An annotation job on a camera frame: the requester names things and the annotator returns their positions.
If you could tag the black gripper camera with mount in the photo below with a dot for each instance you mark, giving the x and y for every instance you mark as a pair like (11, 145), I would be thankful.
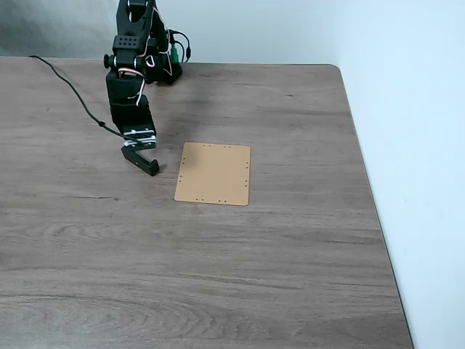
(140, 135)

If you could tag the tan board with holes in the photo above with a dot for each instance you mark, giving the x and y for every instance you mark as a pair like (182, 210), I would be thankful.
(214, 174)

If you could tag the green clamp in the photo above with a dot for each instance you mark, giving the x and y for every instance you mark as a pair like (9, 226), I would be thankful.
(175, 56)

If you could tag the black block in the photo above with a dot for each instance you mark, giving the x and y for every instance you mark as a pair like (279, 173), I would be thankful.
(145, 166)

